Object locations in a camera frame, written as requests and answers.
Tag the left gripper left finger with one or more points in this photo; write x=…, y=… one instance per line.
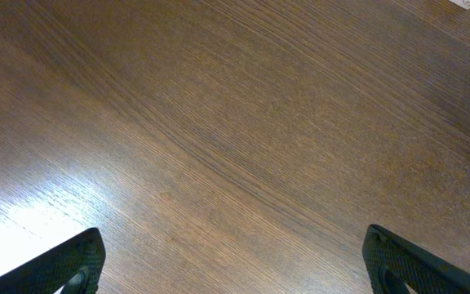
x=73, y=266

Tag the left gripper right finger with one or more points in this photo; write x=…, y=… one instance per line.
x=396, y=265

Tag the far left wooden block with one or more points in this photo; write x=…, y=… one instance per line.
x=465, y=4

